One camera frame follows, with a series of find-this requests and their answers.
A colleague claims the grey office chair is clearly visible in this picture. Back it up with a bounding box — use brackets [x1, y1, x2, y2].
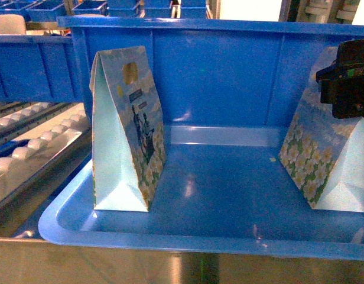
[0, 14, 27, 36]

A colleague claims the flower gift bag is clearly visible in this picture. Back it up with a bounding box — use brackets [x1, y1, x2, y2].
[90, 46, 166, 212]
[279, 47, 364, 212]

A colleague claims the white roller conveyor track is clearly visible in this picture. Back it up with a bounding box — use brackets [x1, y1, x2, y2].
[0, 104, 90, 209]

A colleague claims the blue bin on left conveyor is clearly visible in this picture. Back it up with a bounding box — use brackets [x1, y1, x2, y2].
[0, 35, 83, 103]

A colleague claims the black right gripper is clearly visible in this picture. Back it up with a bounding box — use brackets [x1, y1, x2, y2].
[316, 39, 364, 119]

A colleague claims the large blue plastic tray bin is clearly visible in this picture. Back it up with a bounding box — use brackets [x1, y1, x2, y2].
[39, 17, 364, 261]

